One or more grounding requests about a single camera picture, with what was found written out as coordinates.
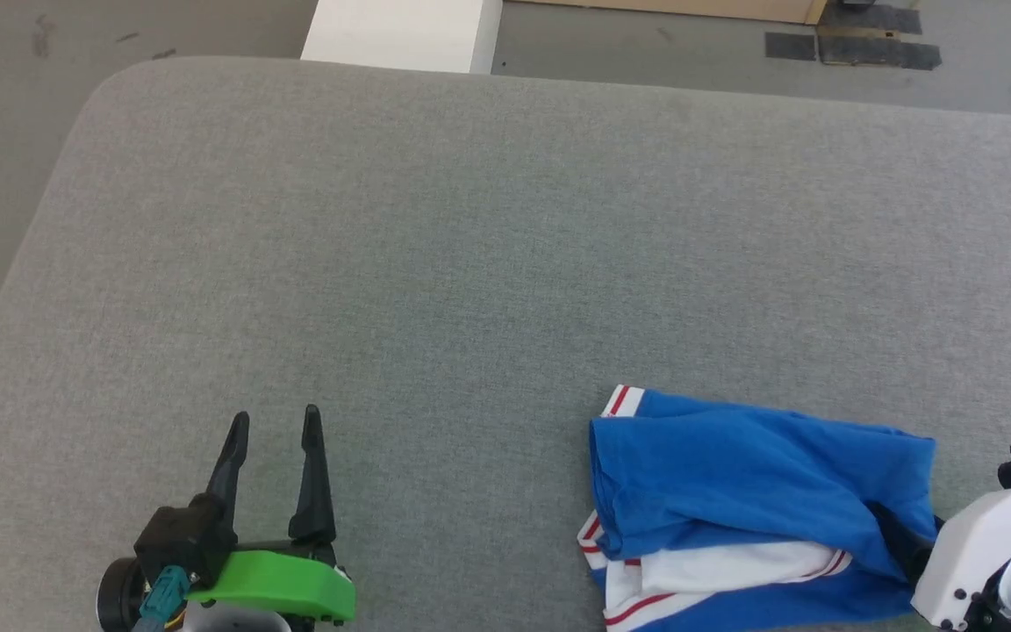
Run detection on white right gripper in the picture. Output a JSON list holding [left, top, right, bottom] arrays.
[[865, 485, 1011, 630]]

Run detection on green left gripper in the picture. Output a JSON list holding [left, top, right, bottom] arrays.
[[188, 404, 357, 626]]

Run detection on white rectangular box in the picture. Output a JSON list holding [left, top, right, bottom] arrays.
[[300, 0, 504, 75]]

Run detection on small black tape patch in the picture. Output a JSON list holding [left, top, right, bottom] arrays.
[[764, 32, 819, 61]]

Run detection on blue white sports jersey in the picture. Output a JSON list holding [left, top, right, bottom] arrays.
[[577, 384, 941, 632]]

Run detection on black taped floor plate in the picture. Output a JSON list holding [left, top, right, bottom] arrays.
[[816, 33, 943, 72]]

